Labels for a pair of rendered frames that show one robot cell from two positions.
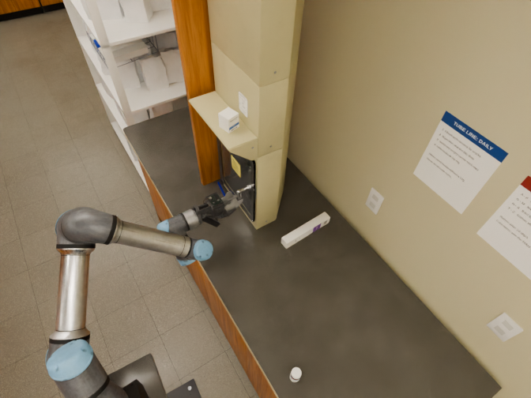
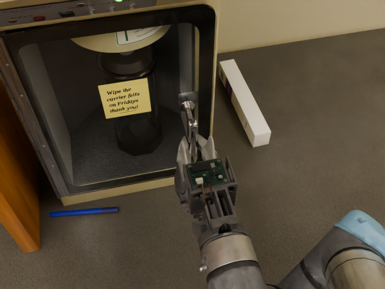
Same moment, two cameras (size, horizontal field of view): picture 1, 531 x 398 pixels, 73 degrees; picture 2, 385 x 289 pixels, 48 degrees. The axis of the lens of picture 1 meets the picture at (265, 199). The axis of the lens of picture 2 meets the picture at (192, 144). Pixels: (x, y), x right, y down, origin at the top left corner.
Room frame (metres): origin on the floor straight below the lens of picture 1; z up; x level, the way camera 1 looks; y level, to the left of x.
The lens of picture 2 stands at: (0.78, 0.54, 1.74)
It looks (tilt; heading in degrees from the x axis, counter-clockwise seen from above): 52 degrees down; 292
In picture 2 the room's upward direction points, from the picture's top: straight up
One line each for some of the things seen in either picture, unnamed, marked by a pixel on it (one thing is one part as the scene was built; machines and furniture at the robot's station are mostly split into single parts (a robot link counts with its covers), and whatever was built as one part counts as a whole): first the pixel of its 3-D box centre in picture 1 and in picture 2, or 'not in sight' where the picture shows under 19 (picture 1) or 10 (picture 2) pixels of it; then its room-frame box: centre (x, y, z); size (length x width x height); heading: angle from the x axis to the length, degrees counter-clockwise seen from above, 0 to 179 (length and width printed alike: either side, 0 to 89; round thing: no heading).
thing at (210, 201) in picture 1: (209, 209); (213, 204); (0.87, 0.23, 1.17); 0.12 x 0.08 x 0.09; 125
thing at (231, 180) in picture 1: (236, 172); (124, 118); (1.06, 0.13, 1.19); 0.30 x 0.01 x 0.40; 34
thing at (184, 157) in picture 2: (229, 196); (184, 153); (0.94, 0.15, 1.17); 0.09 x 0.03 x 0.06; 129
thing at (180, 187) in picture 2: not in sight; (189, 183); (0.92, 0.19, 1.15); 0.09 x 0.05 x 0.02; 129
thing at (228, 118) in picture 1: (228, 120); not in sight; (0.98, 0.14, 1.54); 0.05 x 0.05 x 0.06; 51
